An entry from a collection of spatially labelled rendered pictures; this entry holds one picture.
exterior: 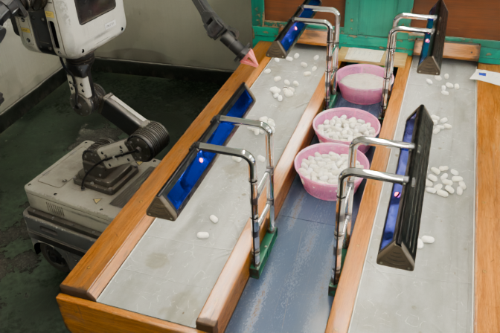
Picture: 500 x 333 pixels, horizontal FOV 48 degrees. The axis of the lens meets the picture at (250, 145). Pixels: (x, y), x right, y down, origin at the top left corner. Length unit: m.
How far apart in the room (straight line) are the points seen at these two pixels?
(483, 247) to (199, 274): 0.83
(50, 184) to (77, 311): 1.01
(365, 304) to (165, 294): 0.55
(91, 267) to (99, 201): 0.75
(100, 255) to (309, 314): 0.64
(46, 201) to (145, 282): 1.01
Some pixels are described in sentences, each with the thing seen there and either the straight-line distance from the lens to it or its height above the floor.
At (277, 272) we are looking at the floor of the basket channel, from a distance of 1.74.
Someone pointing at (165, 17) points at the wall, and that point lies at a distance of 4.22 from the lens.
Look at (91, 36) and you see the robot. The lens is 2.10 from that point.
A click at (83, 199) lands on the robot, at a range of 2.46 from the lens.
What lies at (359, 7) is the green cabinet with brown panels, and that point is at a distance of 2.84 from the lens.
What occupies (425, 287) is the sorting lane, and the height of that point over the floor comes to 0.74.
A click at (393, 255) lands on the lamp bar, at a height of 1.08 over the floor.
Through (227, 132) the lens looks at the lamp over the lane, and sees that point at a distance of 1.63.
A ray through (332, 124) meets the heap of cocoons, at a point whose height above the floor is 0.74.
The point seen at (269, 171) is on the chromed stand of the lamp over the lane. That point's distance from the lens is 1.63.
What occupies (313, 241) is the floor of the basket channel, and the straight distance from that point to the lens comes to 1.83.
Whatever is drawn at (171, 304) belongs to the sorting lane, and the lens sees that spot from 1.59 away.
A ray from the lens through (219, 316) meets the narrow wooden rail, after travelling 1.52.
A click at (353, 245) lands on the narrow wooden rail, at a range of 1.70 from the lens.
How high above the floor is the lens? 1.93
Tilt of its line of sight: 33 degrees down
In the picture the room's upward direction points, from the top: 2 degrees counter-clockwise
